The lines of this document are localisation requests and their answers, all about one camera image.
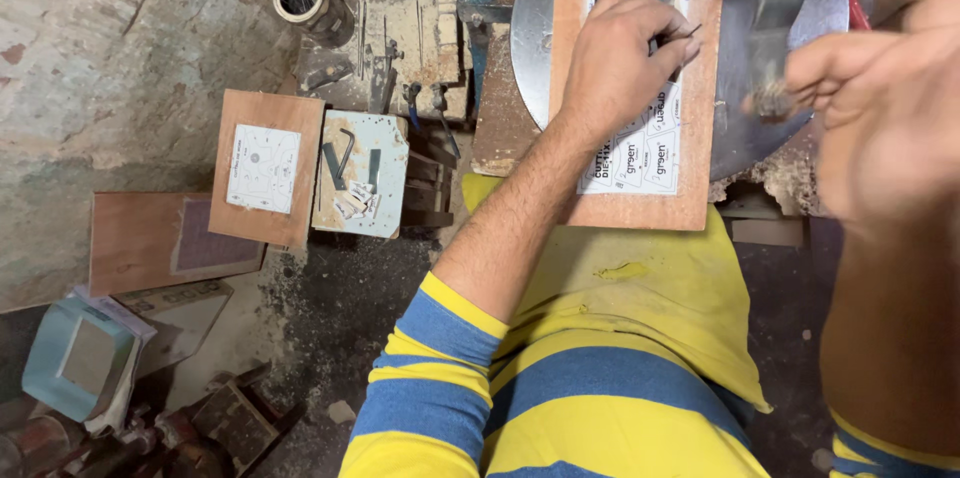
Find person's right hand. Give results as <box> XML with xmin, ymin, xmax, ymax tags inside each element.
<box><xmin>780</xmin><ymin>0</ymin><xmax>960</xmax><ymax>230</ymax></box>

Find person's left hand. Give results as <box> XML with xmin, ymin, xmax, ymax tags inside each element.
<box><xmin>558</xmin><ymin>0</ymin><xmax>704</xmax><ymax>143</ymax></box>

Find thin black saw blade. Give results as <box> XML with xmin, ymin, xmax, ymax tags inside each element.
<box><xmin>656</xmin><ymin>24</ymin><xmax>704</xmax><ymax>45</ymax></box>

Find plywood board with printed template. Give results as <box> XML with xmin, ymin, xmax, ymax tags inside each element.
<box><xmin>547</xmin><ymin>0</ymin><xmax>725</xmax><ymax>233</ymax></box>

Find round metal machine table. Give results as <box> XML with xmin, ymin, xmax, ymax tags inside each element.
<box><xmin>510</xmin><ymin>0</ymin><xmax>850</xmax><ymax>182</ymax></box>

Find wooden board under machine table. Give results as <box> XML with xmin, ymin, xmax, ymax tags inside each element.
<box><xmin>471</xmin><ymin>34</ymin><xmax>543</xmax><ymax>179</ymax></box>

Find worn wooden block bench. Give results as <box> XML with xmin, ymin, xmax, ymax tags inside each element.
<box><xmin>296</xmin><ymin>0</ymin><xmax>475</xmax><ymax>124</ymax></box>

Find yellow blue striped shirt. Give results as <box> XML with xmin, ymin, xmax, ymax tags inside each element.
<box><xmin>337</xmin><ymin>271</ymin><xmax>772</xmax><ymax>478</ymax></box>

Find light blue worn box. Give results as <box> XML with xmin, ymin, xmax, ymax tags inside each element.
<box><xmin>311</xmin><ymin>110</ymin><xmax>411</xmax><ymax>240</ymax></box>

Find black hex key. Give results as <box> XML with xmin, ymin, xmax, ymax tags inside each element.
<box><xmin>337</xmin><ymin>128</ymin><xmax>358</xmax><ymax>180</ymax></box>

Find grey metal strip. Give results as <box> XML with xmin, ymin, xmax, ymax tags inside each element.
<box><xmin>321</xmin><ymin>143</ymin><xmax>348</xmax><ymax>192</ymax></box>

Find small plywood board white template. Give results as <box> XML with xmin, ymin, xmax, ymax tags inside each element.
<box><xmin>208</xmin><ymin>90</ymin><xmax>326</xmax><ymax>248</ymax></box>

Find flat cardboard piece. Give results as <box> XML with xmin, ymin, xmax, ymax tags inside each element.
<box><xmin>112</xmin><ymin>280</ymin><xmax>234</xmax><ymax>380</ymax></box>

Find brown plywood board purple patch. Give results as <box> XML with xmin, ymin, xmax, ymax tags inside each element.
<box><xmin>89</xmin><ymin>192</ymin><xmax>266</xmax><ymax>298</ymax></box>

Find heap of rusty tools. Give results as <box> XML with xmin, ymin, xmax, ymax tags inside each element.
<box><xmin>0</xmin><ymin>364</ymin><xmax>305</xmax><ymax>478</ymax></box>

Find light blue carton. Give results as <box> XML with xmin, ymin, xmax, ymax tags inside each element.
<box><xmin>21</xmin><ymin>296</ymin><xmax>142</xmax><ymax>424</ymax></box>

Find blue machine frame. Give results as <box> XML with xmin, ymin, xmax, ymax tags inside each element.
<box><xmin>456</xmin><ymin>0</ymin><xmax>514</xmax><ymax>113</ymax></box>

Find dark handled pliers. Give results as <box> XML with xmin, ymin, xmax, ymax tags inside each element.
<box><xmin>429</xmin><ymin>83</ymin><xmax>462</xmax><ymax>160</ymax></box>

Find blue handled pliers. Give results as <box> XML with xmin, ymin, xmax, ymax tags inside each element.
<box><xmin>402</xmin><ymin>82</ymin><xmax>424</xmax><ymax>132</ymax></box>

